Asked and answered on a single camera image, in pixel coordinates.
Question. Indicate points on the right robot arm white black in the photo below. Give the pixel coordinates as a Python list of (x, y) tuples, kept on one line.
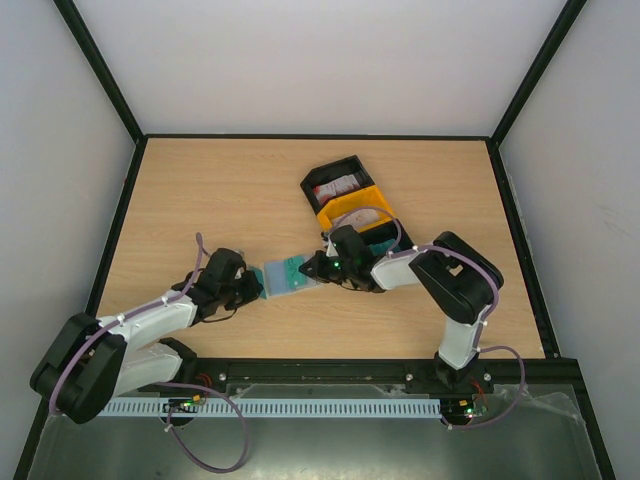
[(462, 282)]

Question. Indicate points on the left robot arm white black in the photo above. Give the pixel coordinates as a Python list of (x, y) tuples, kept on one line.
[(93, 360)]

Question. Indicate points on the light blue cable duct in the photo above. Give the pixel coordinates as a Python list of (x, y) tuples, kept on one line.
[(276, 408)]

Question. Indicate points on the black bin with red cards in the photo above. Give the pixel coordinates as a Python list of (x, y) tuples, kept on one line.
[(325, 173)]

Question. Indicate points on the yellow bin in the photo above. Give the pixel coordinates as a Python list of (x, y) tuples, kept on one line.
[(334, 211)]

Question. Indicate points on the beige card holder wallet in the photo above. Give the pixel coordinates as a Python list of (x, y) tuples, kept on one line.
[(282, 277)]

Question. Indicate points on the black bin with teal cards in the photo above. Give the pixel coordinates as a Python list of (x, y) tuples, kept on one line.
[(381, 237)]

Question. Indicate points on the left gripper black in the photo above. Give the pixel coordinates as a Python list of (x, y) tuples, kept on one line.
[(253, 290)]

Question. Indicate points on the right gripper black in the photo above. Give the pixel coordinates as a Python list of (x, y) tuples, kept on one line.
[(320, 266)]

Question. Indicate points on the black aluminium frame rail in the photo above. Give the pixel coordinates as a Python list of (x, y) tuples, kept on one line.
[(415, 377)]

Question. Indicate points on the white cards in yellow bin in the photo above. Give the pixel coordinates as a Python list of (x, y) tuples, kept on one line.
[(362, 219)]

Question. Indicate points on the stack of red white cards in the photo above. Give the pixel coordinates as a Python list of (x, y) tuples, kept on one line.
[(336, 187)]

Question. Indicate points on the teal cards stack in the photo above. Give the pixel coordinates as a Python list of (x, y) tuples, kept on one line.
[(384, 247)]

